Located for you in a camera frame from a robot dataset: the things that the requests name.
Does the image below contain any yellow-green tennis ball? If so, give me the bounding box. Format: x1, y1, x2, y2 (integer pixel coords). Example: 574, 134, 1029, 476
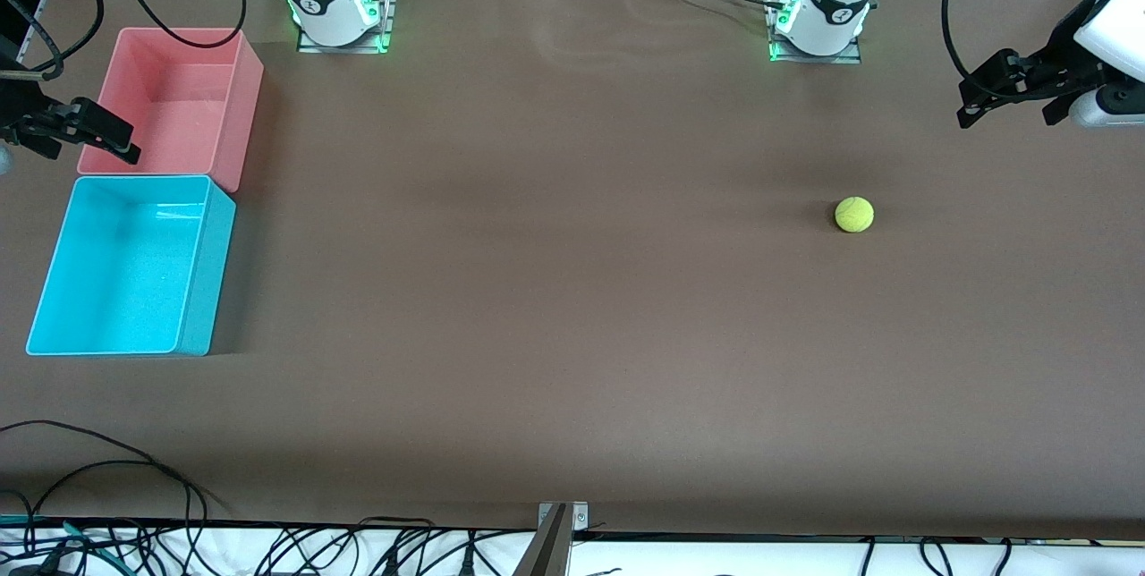
835, 196, 876, 234

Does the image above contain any brown table cover sheet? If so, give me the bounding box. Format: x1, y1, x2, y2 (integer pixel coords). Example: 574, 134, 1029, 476
0, 0, 1145, 543

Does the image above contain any small metal table bracket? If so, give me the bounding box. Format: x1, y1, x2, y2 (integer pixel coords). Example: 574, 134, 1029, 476
537, 501, 590, 533

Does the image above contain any pink plastic bin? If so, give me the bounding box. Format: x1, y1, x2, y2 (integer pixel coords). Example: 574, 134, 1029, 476
76, 27, 266, 194

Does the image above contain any dark metal bar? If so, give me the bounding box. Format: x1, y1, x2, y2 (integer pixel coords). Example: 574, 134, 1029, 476
513, 504, 574, 576

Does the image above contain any large looping black cable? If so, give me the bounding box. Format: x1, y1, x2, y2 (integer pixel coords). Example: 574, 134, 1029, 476
0, 419, 216, 529

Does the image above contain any blue plastic bin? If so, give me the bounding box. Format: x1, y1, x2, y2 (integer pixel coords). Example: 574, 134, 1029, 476
25, 174, 238, 358

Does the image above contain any teal cable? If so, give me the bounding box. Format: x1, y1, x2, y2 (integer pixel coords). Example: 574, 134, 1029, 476
0, 516, 123, 564

